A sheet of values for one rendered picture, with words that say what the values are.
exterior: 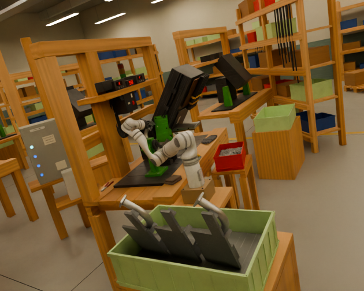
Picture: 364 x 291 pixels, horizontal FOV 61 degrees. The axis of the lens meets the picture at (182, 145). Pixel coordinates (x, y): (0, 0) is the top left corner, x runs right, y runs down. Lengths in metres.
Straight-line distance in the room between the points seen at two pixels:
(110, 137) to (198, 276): 1.48
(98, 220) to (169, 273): 1.11
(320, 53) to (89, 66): 3.24
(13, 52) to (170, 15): 6.07
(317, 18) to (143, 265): 10.13
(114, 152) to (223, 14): 9.74
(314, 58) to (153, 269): 3.84
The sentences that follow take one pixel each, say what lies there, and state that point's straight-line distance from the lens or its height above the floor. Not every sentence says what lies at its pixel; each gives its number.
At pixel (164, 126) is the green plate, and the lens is 2.45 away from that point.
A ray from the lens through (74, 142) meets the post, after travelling 2.10.
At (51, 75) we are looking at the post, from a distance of 2.07.
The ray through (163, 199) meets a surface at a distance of 1.91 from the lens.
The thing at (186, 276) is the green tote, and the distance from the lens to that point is 1.23.
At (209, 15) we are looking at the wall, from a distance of 11.97.
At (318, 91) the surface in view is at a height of 0.82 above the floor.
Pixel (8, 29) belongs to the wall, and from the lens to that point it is 13.78.
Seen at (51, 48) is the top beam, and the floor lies 1.90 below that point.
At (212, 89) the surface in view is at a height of 0.31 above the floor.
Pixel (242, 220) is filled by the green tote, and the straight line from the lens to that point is 1.48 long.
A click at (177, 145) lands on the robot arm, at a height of 1.21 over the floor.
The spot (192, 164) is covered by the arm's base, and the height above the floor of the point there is 1.09.
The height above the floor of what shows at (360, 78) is 0.30.
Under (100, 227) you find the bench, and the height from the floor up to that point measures 0.68.
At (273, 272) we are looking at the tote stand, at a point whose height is 0.79.
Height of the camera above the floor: 1.67
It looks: 16 degrees down
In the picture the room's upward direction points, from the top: 13 degrees counter-clockwise
